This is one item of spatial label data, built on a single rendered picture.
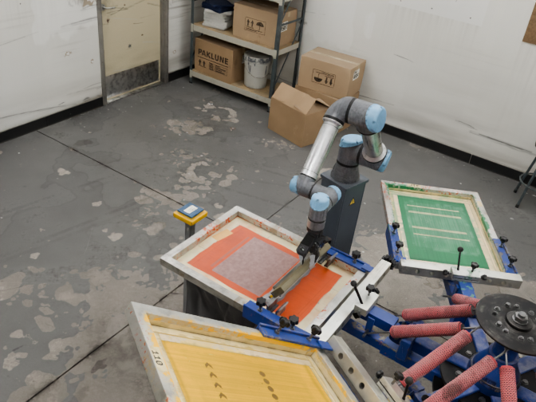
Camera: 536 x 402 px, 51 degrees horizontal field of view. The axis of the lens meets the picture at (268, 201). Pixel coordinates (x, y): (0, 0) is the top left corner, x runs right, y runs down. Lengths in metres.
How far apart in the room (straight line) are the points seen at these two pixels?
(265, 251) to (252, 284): 0.25
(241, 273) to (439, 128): 3.97
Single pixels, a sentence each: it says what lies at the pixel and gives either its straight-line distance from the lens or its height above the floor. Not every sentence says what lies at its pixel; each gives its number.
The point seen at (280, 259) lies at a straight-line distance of 2.72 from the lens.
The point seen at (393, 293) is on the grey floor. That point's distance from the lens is 4.19.
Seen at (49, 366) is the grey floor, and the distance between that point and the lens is 3.57.
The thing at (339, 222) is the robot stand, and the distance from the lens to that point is 3.00.
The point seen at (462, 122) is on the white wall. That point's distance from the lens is 6.11.
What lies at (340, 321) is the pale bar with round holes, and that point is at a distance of 2.35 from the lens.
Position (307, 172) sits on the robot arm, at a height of 1.46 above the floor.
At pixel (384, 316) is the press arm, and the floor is 1.04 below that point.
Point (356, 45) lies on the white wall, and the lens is 6.33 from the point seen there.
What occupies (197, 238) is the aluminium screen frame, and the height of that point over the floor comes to 0.99.
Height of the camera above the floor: 2.66
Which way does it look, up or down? 33 degrees down
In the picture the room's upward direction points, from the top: 7 degrees clockwise
